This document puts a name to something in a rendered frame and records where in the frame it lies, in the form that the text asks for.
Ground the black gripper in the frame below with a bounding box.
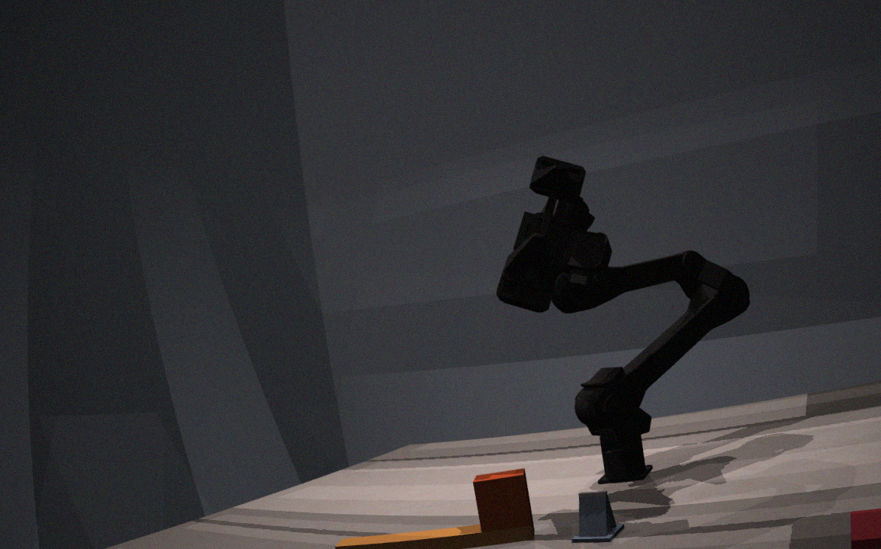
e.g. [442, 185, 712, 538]
[497, 156, 586, 312]

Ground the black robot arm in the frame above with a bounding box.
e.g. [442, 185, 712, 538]
[551, 196, 751, 484]

